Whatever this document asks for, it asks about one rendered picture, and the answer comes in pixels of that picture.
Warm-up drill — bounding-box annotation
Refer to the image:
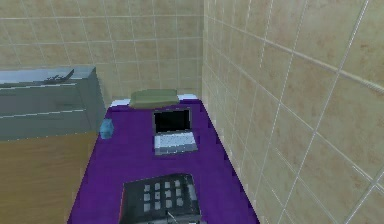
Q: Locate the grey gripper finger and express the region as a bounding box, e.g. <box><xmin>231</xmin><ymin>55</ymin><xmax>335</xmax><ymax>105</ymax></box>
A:
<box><xmin>166</xmin><ymin>210</ymin><xmax>181</xmax><ymax>224</ymax></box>

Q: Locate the gray keypad with buttons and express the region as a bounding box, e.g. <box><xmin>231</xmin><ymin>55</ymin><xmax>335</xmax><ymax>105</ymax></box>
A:
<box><xmin>118</xmin><ymin>172</ymin><xmax>203</xmax><ymax>224</ymax></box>

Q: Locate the purple bed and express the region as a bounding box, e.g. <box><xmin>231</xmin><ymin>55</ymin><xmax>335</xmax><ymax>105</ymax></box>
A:
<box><xmin>66</xmin><ymin>93</ymin><xmax>261</xmax><ymax>224</ymax></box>

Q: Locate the grey laptop with black screen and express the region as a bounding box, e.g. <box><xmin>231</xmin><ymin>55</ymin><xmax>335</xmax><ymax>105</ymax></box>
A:
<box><xmin>152</xmin><ymin>107</ymin><xmax>199</xmax><ymax>157</ymax></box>

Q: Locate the small blue translucent object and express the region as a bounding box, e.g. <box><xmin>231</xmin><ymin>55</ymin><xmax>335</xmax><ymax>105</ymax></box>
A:
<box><xmin>99</xmin><ymin>118</ymin><xmax>115</xmax><ymax>141</ymax></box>

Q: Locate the green pillow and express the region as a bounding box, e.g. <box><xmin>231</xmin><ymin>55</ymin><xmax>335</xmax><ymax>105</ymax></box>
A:
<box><xmin>128</xmin><ymin>88</ymin><xmax>180</xmax><ymax>110</ymax></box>

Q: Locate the grey chest of drawers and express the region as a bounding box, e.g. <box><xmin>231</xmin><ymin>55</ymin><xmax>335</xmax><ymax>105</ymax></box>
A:
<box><xmin>0</xmin><ymin>65</ymin><xmax>107</xmax><ymax>143</ymax></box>

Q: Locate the small black object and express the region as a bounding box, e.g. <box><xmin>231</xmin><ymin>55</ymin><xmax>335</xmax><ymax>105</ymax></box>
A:
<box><xmin>42</xmin><ymin>68</ymin><xmax>76</xmax><ymax>84</ymax></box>

